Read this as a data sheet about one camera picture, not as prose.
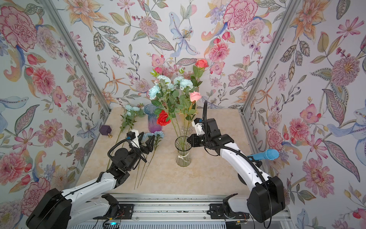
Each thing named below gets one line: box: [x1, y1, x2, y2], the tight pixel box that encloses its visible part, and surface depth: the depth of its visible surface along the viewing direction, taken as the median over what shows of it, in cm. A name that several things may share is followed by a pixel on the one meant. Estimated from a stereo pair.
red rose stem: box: [156, 110, 172, 126], surface depth 78 cm
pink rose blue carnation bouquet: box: [148, 58, 210, 102], surface depth 74 cm
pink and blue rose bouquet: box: [148, 66, 204, 144], surface depth 75 cm
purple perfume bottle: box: [99, 124, 113, 139], surface depth 106 cm
